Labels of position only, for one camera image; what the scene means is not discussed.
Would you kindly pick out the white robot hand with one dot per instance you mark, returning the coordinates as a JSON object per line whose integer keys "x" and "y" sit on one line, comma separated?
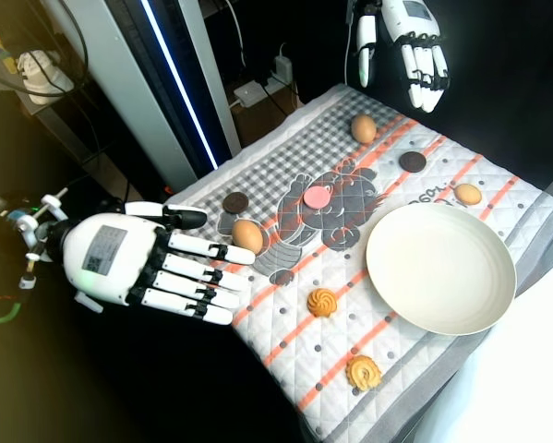
{"x": 105, "y": 258}
{"x": 412, "y": 27}

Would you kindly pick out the brown egg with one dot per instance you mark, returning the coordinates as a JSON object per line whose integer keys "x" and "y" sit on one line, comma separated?
{"x": 364, "y": 128}
{"x": 247, "y": 236}

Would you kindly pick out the cream round plate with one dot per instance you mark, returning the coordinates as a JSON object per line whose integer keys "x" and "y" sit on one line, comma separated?
{"x": 442, "y": 270}

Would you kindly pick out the dark brown sandwich cookie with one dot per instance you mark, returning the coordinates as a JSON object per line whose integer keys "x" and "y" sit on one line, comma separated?
{"x": 413, "y": 161}
{"x": 236, "y": 202}

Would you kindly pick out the white power strip with plugs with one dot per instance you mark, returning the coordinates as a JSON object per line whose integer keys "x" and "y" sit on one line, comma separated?
{"x": 283, "y": 67}

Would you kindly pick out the grey pillar with blue light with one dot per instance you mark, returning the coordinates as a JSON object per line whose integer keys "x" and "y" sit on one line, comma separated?
{"x": 128, "y": 92}

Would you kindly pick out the brown cardboard box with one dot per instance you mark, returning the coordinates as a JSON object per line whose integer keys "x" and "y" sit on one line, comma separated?
{"x": 267, "y": 122}

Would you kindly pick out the white flat power adapter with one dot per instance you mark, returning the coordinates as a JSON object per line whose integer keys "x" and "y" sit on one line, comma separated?
{"x": 249, "y": 93}

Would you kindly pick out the round plain yellow biscuit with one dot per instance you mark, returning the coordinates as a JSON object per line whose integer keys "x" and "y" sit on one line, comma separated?
{"x": 467, "y": 194}

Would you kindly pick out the white shoe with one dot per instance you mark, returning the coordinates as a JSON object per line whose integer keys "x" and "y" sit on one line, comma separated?
{"x": 43, "y": 76}

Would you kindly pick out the pink sandwich cookie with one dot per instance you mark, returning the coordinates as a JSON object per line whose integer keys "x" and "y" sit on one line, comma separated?
{"x": 316, "y": 197}

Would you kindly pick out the yellow swirl butter cookie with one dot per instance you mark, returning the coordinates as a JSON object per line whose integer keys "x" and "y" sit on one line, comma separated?
{"x": 364, "y": 371}
{"x": 323, "y": 302}

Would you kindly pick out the grey quilt with bear print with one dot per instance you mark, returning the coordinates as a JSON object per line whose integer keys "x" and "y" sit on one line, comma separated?
{"x": 396, "y": 369}

